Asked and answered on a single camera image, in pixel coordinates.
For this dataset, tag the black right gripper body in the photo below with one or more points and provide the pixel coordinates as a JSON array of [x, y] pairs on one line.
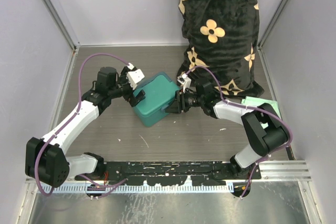
[[189, 99]]

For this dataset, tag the black floral plush blanket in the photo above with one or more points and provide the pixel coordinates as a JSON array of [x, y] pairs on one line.
[[222, 40]]

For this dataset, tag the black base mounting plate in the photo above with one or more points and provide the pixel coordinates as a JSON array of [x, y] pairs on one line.
[[201, 173]]

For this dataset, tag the light green cloth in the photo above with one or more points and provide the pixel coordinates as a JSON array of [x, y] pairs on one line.
[[256, 102]]

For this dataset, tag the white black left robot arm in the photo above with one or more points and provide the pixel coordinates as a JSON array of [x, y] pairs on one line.
[[46, 159]]

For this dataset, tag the aluminium slotted rail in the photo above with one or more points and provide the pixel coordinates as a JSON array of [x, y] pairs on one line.
[[99, 187]]

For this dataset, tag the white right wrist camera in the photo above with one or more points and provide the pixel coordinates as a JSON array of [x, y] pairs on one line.
[[184, 81]]

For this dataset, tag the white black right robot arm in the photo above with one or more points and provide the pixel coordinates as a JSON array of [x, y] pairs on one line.
[[266, 132]]

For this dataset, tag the teal medicine kit box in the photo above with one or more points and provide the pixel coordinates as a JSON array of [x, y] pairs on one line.
[[159, 94]]

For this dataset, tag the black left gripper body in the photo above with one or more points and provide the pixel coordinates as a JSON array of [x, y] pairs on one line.
[[123, 88]]

